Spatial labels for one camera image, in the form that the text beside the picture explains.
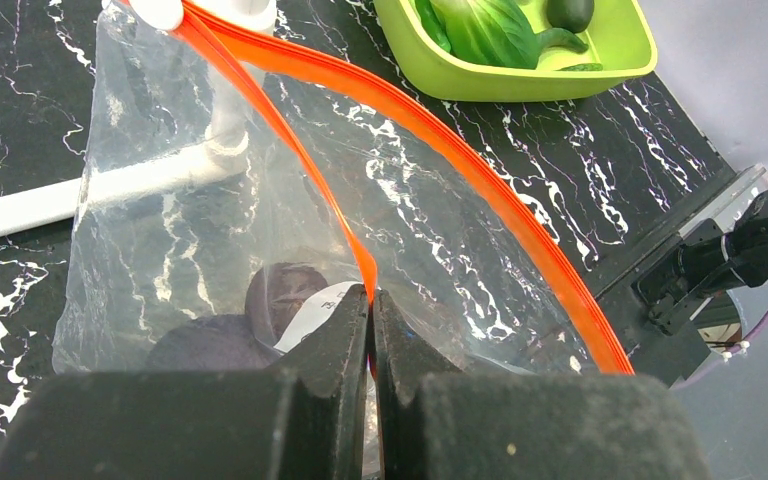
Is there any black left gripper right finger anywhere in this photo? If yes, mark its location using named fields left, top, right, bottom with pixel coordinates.
left=370, top=292, right=711, bottom=479

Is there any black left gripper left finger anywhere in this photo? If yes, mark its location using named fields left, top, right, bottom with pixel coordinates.
left=0, top=285, right=369, bottom=479

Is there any purple eggplant toy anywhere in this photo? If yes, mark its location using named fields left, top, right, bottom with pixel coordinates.
left=145, top=314, right=281, bottom=371

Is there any clear zip top bag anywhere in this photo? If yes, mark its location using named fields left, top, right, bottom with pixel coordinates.
left=52, top=1, right=632, bottom=374

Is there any dark red plum toy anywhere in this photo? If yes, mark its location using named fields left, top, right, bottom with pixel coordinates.
left=244, top=262, right=329, bottom=346

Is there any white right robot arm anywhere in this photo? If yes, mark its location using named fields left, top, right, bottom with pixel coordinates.
left=633, top=190, right=768, bottom=336

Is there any green cucumber toy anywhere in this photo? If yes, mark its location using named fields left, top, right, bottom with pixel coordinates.
left=561, top=62, right=604, bottom=72

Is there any bok choy toy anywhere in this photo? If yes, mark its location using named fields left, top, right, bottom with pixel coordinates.
left=430, top=0, right=541, bottom=69

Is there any green chili pepper toy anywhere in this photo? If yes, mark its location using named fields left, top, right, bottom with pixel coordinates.
left=536, top=28, right=589, bottom=54

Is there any green bean pod toy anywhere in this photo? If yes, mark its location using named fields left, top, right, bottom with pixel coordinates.
left=414, top=0, right=452, bottom=53

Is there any green plastic basin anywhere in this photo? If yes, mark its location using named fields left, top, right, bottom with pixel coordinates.
left=373, top=0, right=658, bottom=103

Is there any dark green avocado toy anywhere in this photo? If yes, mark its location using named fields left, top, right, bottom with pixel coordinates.
left=545, top=0, right=595, bottom=33

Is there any aluminium rail frame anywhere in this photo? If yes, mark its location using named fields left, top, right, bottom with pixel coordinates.
left=677, top=164, right=768, bottom=239

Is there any white pvc pipe frame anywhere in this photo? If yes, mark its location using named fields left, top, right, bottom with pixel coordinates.
left=0, top=1, right=277, bottom=237

